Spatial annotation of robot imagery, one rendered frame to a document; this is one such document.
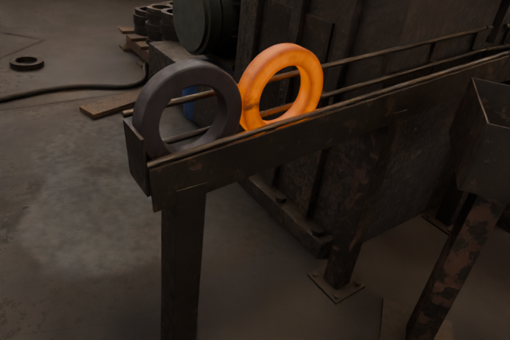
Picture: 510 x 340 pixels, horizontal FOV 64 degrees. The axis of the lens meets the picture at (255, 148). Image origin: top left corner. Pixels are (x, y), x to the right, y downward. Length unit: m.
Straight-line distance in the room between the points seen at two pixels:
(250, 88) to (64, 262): 0.90
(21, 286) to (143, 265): 0.33
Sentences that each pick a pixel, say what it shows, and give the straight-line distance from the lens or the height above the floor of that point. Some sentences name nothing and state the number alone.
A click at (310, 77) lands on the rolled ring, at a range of 0.79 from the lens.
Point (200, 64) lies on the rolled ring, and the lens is 0.64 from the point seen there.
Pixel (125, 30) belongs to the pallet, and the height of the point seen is 0.14.
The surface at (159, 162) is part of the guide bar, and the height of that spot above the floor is 0.63.
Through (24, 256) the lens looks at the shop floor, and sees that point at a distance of 1.46.
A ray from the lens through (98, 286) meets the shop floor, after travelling 1.32.
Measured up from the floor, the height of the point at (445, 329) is 0.01.
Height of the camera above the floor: 0.98
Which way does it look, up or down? 30 degrees down
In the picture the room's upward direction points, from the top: 8 degrees clockwise
